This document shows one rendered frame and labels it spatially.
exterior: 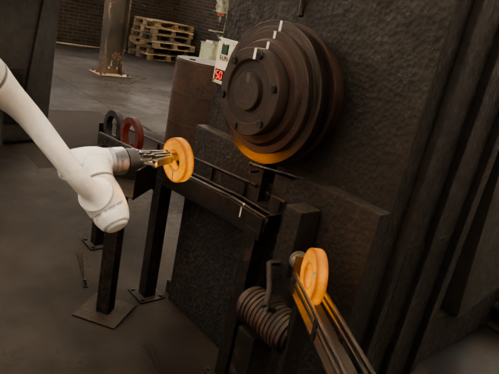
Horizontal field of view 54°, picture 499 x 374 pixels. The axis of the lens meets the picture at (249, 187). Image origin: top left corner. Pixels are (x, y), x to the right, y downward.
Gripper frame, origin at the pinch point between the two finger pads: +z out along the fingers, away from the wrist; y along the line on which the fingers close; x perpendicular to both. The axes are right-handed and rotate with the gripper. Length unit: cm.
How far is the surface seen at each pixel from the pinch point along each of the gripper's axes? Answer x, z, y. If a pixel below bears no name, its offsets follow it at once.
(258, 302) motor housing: -33, 3, 47
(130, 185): -24.0, 0.5, -31.9
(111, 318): -83, -7, -26
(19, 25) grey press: 10, 32, -271
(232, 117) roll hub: 16.6, 11.4, 12.4
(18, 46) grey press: -6, 31, -271
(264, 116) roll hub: 21.0, 11.6, 27.6
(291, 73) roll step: 35.0, 17.0, 30.4
